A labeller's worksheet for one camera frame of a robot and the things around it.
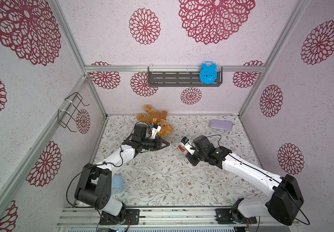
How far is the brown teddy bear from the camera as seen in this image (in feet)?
3.43

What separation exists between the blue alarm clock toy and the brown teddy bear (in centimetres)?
37

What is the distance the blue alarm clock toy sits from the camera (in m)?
0.89
